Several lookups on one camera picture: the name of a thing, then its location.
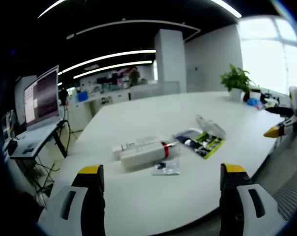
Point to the white skincare bottle red collar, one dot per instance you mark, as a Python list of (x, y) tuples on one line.
[(143, 158)]

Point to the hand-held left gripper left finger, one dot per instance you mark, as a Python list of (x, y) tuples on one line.
[(89, 201)]

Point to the slim skincare bottle silver collar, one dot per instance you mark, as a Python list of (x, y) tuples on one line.
[(210, 126)]

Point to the pile of small desk items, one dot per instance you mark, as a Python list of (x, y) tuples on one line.
[(268, 99)]

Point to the small grey desk black legs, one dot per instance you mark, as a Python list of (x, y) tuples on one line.
[(33, 142)]

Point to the grey mesh office chair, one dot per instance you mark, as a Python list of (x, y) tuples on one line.
[(288, 196)]

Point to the small dark pot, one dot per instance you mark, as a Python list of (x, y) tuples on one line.
[(247, 97)]

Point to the white skincare bottle red square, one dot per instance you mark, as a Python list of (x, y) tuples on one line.
[(116, 152)]

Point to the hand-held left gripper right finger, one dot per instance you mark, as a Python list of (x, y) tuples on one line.
[(234, 201)]

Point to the blue crumpled bag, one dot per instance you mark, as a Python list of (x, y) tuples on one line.
[(252, 101)]

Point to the silver laptop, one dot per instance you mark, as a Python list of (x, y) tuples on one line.
[(42, 98)]

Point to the white low cabinet row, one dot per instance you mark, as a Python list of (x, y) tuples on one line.
[(150, 91)]

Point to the blue storage crate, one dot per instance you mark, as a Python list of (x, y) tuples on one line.
[(82, 97)]

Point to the ceiling light strip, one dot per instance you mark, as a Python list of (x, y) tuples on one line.
[(148, 51), (145, 62), (228, 9), (51, 8)]

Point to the large bright window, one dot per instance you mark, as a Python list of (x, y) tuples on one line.
[(261, 61)]

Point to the green plant in white pot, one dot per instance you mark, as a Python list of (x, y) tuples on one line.
[(236, 81)]

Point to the green black skincare sachet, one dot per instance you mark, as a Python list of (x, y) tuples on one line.
[(199, 143)]

